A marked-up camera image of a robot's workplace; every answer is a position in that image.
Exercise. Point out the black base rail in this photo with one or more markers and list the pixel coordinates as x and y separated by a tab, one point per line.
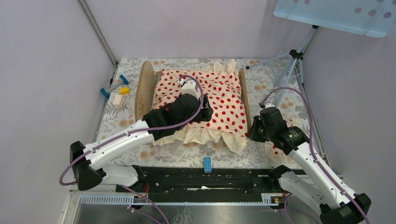
193	185

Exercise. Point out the yellow toy block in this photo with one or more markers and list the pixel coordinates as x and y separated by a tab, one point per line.
124	91

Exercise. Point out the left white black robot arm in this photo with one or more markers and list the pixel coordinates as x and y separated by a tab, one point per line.
90	162

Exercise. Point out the grey tripod stand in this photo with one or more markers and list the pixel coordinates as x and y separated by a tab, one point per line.
294	68

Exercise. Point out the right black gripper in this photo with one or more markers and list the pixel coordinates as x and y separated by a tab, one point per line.
252	134

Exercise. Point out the floral table mat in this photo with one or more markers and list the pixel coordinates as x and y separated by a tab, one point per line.
260	84

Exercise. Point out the large strawberry print cushion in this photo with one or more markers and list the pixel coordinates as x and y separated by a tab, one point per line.
221	84

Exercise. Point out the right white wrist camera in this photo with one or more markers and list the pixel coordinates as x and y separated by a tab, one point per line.
268	105

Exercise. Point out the small strawberry print pillow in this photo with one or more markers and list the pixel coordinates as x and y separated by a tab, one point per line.
275	154

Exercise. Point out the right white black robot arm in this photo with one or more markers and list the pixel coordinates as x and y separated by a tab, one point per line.
329	196

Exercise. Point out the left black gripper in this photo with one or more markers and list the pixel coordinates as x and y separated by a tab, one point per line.
205	112

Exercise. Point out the wooden pet bed frame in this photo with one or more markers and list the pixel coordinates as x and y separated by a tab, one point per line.
147	84

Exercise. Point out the beige wooden toy block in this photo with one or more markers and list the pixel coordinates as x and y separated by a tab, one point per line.
118	101

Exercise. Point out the blue toy brick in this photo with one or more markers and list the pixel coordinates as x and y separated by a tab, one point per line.
207	165

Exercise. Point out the light blue perforated tray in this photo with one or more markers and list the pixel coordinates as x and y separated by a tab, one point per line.
373	18

